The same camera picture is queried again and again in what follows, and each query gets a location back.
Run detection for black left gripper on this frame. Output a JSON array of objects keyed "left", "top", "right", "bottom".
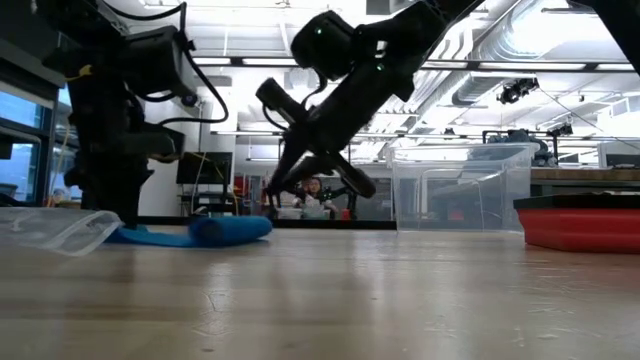
[{"left": 63, "top": 73, "right": 187, "bottom": 229}]

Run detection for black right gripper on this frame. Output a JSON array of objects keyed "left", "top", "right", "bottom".
[{"left": 255, "top": 53, "right": 417, "bottom": 199}]

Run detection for clear plastic zip bag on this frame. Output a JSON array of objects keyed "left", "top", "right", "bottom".
[{"left": 0, "top": 206, "right": 124, "bottom": 258}]

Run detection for blue elastic bandage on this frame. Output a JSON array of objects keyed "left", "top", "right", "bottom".
[{"left": 104, "top": 214, "right": 274, "bottom": 249}]

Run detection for person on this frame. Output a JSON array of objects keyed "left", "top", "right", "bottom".
[{"left": 292, "top": 176, "right": 342, "bottom": 221}]

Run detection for black monitor stand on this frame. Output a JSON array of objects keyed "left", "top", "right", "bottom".
[{"left": 179, "top": 184, "right": 239, "bottom": 217}]

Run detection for black background monitor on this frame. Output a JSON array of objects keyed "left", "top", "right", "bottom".
[{"left": 175, "top": 151, "right": 235, "bottom": 186}]

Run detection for dark framed window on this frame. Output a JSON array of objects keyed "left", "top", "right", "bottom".
[{"left": 0, "top": 82, "right": 84, "bottom": 209}]

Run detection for small yellow tag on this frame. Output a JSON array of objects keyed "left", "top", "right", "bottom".
[{"left": 67, "top": 63, "right": 95, "bottom": 84}]

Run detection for clear plastic container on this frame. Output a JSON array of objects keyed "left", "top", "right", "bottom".
[{"left": 386, "top": 141, "right": 542, "bottom": 234}]

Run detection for black background robot rig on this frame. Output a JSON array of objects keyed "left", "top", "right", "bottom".
[{"left": 482, "top": 128, "right": 560, "bottom": 169}]

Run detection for wooden background table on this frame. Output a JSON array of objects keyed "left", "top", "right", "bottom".
[{"left": 529, "top": 167, "right": 640, "bottom": 197}]

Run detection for red tray with black rim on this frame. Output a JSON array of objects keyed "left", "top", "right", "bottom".
[{"left": 512, "top": 193, "right": 640, "bottom": 255}]

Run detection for small background monitor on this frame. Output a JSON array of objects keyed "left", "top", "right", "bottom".
[{"left": 604, "top": 153, "right": 640, "bottom": 170}]

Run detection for black aluminium table frame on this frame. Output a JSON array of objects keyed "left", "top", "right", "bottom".
[{"left": 137, "top": 214, "right": 399, "bottom": 232}]

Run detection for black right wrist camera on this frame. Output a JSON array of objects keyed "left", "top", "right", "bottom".
[{"left": 290, "top": 9, "right": 357, "bottom": 82}]

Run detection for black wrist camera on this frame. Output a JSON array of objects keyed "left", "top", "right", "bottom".
[
  {"left": 290, "top": 9, "right": 357, "bottom": 82},
  {"left": 122, "top": 25, "right": 197, "bottom": 99}
]

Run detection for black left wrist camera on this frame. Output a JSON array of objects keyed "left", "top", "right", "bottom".
[{"left": 122, "top": 25, "right": 197, "bottom": 99}]

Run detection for black ceiling camera rig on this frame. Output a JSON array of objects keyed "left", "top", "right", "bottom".
[{"left": 497, "top": 76, "right": 541, "bottom": 106}]

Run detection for large silver air duct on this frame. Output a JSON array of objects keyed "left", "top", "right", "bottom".
[{"left": 469, "top": 0, "right": 640, "bottom": 62}]

